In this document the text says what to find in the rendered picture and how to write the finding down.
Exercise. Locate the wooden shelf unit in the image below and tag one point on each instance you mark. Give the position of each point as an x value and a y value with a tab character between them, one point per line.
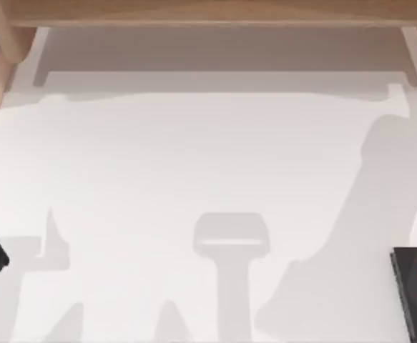
194	12

